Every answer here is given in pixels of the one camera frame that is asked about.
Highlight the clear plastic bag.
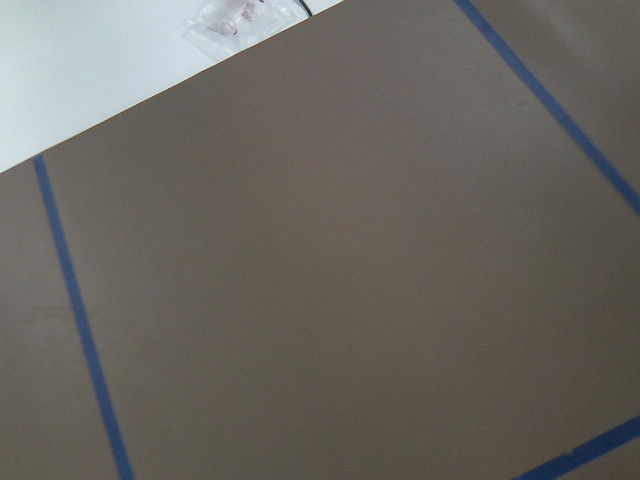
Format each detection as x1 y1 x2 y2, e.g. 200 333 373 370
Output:
183 0 312 61

